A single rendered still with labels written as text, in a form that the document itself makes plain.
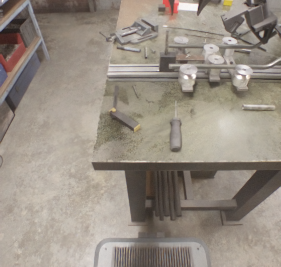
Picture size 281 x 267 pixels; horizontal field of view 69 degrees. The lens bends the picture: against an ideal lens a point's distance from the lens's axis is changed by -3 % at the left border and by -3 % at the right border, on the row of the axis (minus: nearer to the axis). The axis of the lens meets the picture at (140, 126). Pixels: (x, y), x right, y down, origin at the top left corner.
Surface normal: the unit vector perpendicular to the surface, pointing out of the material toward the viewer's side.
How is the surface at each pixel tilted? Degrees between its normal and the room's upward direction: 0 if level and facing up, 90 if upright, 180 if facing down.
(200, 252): 0
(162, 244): 0
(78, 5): 90
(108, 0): 90
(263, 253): 0
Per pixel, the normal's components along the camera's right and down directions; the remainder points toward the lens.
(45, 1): 0.00, 0.76
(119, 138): 0.00, -0.65
